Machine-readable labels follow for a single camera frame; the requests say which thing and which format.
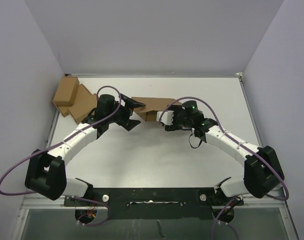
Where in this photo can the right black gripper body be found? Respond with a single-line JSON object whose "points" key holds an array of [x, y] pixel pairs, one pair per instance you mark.
{"points": [[179, 119]]}

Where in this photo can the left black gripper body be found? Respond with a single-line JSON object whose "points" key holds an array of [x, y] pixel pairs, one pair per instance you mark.
{"points": [[122, 117]]}

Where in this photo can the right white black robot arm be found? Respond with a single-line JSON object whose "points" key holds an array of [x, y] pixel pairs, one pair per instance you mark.
{"points": [[262, 170]]}

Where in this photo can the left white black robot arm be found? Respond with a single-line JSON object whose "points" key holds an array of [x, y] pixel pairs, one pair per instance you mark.
{"points": [[46, 172]]}

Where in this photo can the flat cardboard piece underneath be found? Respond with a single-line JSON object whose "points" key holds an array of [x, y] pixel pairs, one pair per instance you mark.
{"points": [[82, 94]]}

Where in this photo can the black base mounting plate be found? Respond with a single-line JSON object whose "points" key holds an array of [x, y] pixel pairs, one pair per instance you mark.
{"points": [[160, 203]]}

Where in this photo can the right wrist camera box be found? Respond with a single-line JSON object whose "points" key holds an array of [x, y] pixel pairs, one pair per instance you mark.
{"points": [[165, 118]]}

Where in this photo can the aluminium frame rail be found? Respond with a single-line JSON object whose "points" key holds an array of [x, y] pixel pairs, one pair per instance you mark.
{"points": [[40, 202]]}

